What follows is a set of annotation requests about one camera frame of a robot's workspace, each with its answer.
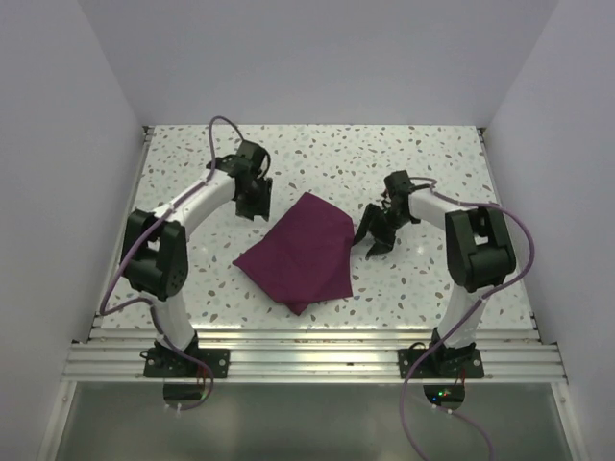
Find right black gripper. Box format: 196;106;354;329
352;203;413;256

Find purple cloth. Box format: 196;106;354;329
234;192;355;316

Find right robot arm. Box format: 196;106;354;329
354;170;517;377

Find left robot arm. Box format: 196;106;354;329
119;140;273;377

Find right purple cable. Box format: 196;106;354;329
401;177;536;461

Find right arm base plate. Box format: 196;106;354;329
397;342;485;379

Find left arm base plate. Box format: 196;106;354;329
139;344;231;379

